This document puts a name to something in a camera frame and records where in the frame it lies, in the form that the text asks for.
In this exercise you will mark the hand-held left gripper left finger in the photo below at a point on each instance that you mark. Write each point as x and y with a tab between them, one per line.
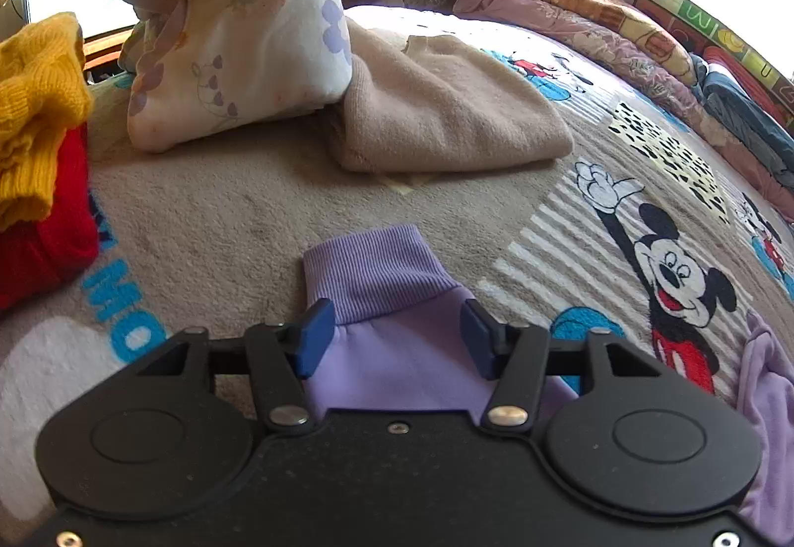
316	336

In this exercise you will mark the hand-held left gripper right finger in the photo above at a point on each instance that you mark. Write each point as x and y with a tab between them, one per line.
481	336

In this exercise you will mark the purple sweatshirt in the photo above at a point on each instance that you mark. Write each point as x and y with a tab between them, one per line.
384	274

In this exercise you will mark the cartoon mouse printed blanket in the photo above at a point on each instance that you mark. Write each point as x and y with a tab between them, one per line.
248	199

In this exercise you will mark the folded beige sweater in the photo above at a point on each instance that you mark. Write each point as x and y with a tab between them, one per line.
446	112

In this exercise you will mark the red knit sweater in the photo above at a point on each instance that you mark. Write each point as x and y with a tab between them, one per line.
43	249

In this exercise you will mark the folded cream floral garment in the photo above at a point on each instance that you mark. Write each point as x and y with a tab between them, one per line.
248	38

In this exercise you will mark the orange patterned pillow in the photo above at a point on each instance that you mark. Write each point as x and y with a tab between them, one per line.
614	19

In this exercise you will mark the folded blue blanket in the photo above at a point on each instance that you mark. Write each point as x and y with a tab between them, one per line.
744	112

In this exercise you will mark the yellow knit sweater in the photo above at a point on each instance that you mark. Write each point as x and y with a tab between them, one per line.
37	106

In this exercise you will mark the folded red blanket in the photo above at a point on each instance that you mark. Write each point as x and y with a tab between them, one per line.
744	78

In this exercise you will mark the colourful headboard mat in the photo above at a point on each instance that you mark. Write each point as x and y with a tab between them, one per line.
682	1

